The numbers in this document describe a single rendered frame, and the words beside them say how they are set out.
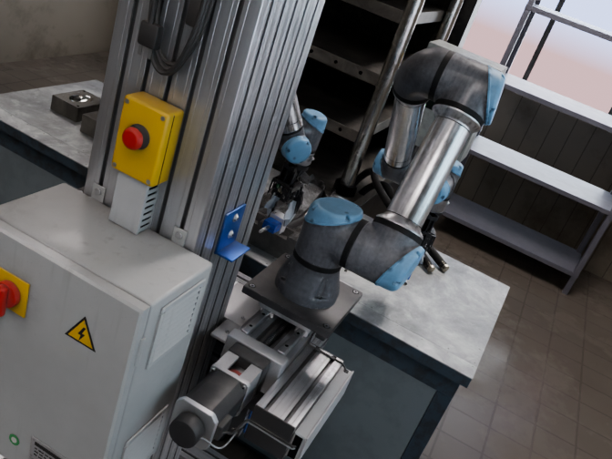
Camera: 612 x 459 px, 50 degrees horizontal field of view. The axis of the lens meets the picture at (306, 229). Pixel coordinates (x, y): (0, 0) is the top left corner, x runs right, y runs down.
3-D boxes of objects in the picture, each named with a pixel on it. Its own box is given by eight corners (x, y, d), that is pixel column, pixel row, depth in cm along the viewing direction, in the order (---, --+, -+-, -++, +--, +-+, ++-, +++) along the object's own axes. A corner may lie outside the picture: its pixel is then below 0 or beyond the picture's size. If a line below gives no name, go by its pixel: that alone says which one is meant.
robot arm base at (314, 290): (321, 318, 146) (336, 281, 142) (263, 286, 150) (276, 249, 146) (345, 290, 159) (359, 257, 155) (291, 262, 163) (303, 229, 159)
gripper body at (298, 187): (265, 194, 195) (279, 158, 190) (279, 188, 202) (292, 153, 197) (287, 207, 193) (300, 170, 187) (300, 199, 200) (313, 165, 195)
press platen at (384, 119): (356, 143, 275) (361, 132, 273) (147, 45, 304) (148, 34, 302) (407, 117, 339) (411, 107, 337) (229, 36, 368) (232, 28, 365)
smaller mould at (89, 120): (110, 147, 243) (114, 130, 240) (79, 130, 247) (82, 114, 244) (145, 137, 260) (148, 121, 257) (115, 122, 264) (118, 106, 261)
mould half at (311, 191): (295, 268, 210) (308, 232, 204) (227, 231, 216) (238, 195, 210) (351, 222, 253) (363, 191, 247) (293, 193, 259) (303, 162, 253)
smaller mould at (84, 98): (76, 122, 252) (78, 107, 250) (50, 108, 256) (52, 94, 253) (106, 116, 267) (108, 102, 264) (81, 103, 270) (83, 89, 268)
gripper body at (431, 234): (404, 246, 194) (420, 210, 189) (402, 232, 202) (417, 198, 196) (429, 253, 195) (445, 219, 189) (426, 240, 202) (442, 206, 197)
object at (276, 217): (263, 243, 195) (269, 228, 193) (249, 235, 197) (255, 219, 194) (284, 231, 207) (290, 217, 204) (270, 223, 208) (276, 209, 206)
